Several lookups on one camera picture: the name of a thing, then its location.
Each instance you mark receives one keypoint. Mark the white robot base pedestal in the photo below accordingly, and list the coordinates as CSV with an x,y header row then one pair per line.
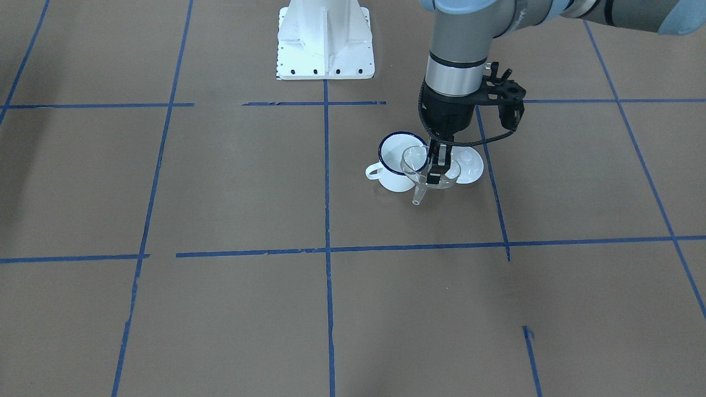
x,y
319,40

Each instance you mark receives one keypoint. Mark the clear glass funnel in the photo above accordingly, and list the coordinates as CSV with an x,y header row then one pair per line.
x,y
418,167

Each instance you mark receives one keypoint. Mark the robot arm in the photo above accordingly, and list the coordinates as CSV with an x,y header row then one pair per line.
x,y
459,76

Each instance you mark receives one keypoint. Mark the white enamel cup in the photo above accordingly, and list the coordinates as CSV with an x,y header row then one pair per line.
x,y
388,170

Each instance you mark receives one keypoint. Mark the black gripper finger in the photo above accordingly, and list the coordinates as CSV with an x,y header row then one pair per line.
x,y
439,157

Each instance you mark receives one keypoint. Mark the white enamel cup lid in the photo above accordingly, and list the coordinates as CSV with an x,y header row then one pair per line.
x,y
467,165

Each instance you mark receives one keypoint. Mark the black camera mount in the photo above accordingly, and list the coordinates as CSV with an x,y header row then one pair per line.
x,y
504,94

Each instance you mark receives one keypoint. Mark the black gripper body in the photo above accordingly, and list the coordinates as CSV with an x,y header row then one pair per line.
x,y
448,114

